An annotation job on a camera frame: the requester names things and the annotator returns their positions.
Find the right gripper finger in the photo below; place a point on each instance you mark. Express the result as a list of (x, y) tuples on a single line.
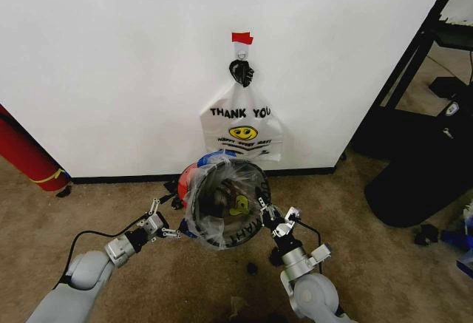
[(264, 210), (278, 219)]

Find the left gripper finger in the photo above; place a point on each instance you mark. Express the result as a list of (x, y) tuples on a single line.
[(170, 233), (154, 208)]

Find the black round trash bin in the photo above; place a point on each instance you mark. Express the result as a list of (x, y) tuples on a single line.
[(236, 234)]

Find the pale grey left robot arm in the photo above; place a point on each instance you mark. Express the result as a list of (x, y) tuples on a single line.
[(85, 278)]

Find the clear plastic bin liner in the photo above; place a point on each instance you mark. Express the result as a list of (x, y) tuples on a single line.
[(207, 223)]

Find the red and blue crumpled bag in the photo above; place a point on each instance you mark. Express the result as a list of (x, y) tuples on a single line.
[(184, 182)]

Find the white thank you plastic bag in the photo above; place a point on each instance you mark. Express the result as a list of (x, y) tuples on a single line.
[(242, 123)]

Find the large black bag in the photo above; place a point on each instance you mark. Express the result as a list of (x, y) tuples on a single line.
[(417, 175)]

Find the yellow green wrapper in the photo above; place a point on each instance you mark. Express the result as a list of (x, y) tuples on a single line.
[(238, 205)]

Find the black baseboard strip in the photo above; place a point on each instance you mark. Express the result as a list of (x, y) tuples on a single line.
[(125, 179)]

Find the small black scrap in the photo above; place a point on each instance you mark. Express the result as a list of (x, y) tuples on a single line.
[(252, 268)]

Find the black crumpled scrap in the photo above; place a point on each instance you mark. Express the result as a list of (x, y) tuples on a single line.
[(425, 234)]

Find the red padded cylinder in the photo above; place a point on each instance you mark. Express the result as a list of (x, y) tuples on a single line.
[(22, 153)]

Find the blue plastic rubbish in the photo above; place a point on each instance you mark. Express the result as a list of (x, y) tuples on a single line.
[(460, 238)]

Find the black box device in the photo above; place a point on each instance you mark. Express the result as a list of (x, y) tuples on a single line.
[(445, 86)]

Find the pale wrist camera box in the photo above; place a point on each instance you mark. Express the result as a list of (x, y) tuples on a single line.
[(294, 215), (153, 224)]

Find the white wall hook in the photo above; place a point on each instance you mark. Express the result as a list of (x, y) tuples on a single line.
[(242, 50)]

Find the black metal frame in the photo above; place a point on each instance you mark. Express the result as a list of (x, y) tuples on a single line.
[(403, 64)]

